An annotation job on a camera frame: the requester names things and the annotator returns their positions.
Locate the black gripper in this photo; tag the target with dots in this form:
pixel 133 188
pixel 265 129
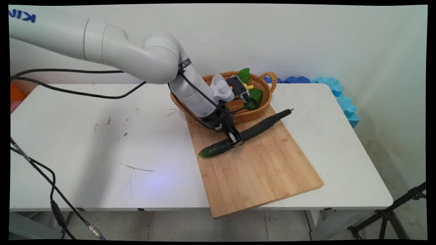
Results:
pixel 219 123

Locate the pink object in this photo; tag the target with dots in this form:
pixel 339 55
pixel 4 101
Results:
pixel 14 107

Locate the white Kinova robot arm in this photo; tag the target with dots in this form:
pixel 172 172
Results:
pixel 102 44

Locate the grey table leg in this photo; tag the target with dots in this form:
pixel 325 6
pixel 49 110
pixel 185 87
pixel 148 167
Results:
pixel 34 228

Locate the white table leg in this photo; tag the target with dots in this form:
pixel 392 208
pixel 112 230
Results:
pixel 337 226

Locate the green leafy vegetable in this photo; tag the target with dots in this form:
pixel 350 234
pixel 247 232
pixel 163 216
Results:
pixel 244 75

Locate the black tripod stand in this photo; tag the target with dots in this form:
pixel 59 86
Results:
pixel 385 214

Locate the wooden cutting board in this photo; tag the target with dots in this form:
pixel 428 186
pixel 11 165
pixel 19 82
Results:
pixel 259 170

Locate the green bell pepper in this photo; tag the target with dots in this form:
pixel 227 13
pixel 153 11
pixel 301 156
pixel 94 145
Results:
pixel 256 98

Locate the light blue foam mat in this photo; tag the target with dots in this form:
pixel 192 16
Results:
pixel 340 98

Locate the long dark green cucumber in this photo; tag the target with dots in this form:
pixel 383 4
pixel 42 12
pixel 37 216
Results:
pixel 265 122

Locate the orange plastic box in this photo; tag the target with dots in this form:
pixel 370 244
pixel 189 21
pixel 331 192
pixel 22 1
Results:
pixel 16 92

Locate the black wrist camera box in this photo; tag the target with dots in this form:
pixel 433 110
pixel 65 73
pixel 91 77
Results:
pixel 237 87

